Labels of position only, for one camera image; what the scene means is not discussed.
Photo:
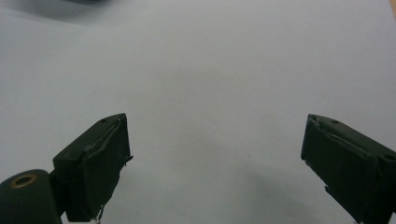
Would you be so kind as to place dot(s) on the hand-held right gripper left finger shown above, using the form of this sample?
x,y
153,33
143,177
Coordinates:
x,y
93,161

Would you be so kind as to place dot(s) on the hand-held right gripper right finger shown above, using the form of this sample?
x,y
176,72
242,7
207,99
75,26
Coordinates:
x,y
348,165

